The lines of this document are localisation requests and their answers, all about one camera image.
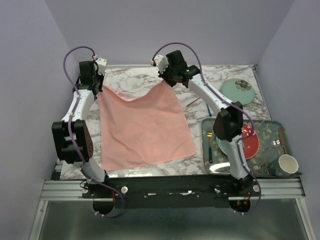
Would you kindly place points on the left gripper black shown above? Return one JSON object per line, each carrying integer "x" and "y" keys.
{"x": 100, "y": 76}

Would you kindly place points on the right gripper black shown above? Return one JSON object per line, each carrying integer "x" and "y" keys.
{"x": 163, "y": 76}

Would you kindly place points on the pink cloth napkin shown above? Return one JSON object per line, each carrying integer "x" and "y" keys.
{"x": 148, "y": 130}

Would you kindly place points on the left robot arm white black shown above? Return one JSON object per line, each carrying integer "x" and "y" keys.
{"x": 73, "y": 142}

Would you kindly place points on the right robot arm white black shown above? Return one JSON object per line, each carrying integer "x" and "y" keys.
{"x": 229, "y": 115}

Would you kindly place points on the copper spoon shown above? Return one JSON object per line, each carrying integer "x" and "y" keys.
{"x": 191, "y": 103}

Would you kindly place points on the mint green floral plate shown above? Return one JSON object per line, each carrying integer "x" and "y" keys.
{"x": 238, "y": 90}

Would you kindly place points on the red and teal plate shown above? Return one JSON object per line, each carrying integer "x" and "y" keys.
{"x": 250, "y": 145}

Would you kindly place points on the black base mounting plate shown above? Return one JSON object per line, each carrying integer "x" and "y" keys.
{"x": 186, "y": 191}

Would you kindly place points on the green floral serving tray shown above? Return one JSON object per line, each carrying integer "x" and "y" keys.
{"x": 260, "y": 164}

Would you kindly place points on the silver spoon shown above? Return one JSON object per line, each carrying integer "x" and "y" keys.
{"x": 273, "y": 144}

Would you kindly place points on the white paper cup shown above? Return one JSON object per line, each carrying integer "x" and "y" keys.
{"x": 288, "y": 164}

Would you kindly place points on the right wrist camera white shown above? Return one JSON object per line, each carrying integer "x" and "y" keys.
{"x": 161, "y": 63}

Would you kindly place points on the blue handled utensil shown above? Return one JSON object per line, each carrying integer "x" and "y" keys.
{"x": 209, "y": 111}

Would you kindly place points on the gold fork green handle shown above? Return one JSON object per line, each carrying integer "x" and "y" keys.
{"x": 209, "y": 136}

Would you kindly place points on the wooden handled knife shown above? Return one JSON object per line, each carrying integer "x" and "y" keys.
{"x": 282, "y": 140}

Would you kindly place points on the aluminium frame rail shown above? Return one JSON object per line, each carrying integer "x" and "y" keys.
{"x": 70, "y": 190}

